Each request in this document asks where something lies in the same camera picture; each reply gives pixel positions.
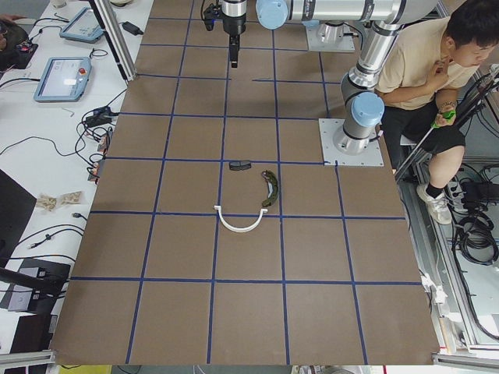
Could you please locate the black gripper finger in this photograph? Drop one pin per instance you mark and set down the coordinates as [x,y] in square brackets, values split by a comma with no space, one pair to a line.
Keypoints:
[234,51]

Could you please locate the black power adapter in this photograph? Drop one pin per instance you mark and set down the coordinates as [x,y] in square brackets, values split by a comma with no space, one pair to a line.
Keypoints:
[131,28]
[97,118]

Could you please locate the blue teach pendant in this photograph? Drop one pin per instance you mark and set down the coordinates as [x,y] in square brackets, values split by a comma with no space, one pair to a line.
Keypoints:
[83,27]
[64,79]

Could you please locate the person in beige shirt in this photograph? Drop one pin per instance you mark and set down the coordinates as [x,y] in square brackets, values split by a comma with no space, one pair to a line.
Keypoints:
[429,64]

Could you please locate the white curved plastic part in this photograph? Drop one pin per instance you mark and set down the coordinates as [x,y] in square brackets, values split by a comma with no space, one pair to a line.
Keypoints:
[240,227]

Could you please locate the aluminium frame post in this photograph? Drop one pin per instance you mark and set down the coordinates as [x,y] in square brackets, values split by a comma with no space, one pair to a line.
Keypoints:
[109,24]

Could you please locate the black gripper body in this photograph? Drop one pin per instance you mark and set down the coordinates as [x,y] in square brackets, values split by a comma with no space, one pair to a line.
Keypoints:
[233,24]

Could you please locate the olive brake shoe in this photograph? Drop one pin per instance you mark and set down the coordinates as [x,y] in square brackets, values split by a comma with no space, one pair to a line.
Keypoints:
[272,186]

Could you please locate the black brake pad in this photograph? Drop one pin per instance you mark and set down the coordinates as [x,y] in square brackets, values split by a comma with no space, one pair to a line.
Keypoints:
[239,165]

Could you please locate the green handled tool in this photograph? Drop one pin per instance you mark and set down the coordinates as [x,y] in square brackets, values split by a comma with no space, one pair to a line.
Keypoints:
[446,116]

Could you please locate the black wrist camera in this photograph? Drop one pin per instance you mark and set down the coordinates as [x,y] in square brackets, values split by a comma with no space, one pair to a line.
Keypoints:
[209,15]

